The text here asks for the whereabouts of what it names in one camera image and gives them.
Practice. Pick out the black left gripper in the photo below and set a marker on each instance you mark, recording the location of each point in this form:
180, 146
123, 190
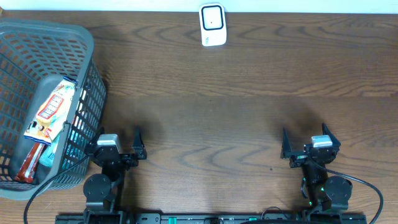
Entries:
139, 151

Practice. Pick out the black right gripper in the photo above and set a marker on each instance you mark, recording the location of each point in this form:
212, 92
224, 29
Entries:
286, 152

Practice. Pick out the teal mouthwash bottle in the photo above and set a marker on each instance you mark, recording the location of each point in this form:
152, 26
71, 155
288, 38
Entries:
48, 156

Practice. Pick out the red snack bar wrapper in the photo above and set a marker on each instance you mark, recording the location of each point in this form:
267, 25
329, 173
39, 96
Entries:
27, 171

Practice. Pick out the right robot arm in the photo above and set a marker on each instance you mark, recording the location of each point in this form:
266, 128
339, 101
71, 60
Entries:
327, 195

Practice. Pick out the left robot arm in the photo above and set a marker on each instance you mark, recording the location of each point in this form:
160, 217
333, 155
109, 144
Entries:
103, 191

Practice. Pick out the white barcode scanner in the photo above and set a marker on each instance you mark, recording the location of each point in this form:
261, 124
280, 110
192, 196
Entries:
212, 25

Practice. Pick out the grey plastic shopping basket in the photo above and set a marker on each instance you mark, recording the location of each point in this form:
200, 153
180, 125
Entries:
35, 55

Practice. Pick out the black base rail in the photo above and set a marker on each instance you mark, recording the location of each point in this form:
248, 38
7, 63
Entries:
156, 218

